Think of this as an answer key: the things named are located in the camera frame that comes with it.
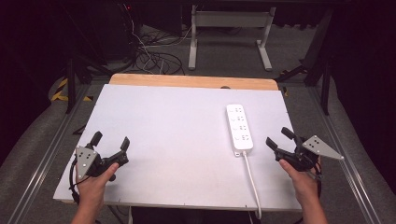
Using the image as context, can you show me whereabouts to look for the bundle of floor cables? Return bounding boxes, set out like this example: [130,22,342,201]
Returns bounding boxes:
[121,3,194,77]

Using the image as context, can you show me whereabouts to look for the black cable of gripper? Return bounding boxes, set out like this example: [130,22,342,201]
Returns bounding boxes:
[309,157,323,200]
[68,158,82,205]

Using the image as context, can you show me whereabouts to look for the person's left hand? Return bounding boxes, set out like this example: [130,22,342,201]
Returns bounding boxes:
[75,161,120,209]

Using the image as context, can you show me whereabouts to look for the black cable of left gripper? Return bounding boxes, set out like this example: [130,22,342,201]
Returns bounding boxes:
[68,158,82,205]

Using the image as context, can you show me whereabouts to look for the yellow black hazard tape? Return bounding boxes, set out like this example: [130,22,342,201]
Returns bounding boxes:
[50,77,94,103]

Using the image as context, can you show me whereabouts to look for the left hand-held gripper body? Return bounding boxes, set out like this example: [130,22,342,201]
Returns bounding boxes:
[75,145,130,181]

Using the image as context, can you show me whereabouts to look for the white metal stand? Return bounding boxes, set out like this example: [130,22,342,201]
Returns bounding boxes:
[188,4,277,72]

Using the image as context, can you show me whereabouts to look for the white board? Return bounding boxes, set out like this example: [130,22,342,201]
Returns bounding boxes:
[52,83,303,213]

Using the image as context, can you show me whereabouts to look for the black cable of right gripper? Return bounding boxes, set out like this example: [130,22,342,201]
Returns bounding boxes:
[309,157,323,200]

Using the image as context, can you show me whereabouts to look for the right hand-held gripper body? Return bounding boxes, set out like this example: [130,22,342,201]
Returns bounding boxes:
[274,134,346,173]

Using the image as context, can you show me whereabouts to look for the person's right hand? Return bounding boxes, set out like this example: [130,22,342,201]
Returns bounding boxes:
[278,158,322,207]

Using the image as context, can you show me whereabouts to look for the white power strip cable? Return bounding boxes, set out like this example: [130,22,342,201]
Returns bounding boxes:
[242,150,263,220]

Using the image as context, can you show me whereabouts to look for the wooden table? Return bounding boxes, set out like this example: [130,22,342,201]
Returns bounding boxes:
[108,73,279,91]

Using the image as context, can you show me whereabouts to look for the white power strip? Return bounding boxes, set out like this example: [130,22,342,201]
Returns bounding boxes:
[225,104,255,158]

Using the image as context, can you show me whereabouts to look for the black metal stand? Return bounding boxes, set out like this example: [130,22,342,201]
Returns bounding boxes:
[275,6,335,117]
[61,3,115,115]

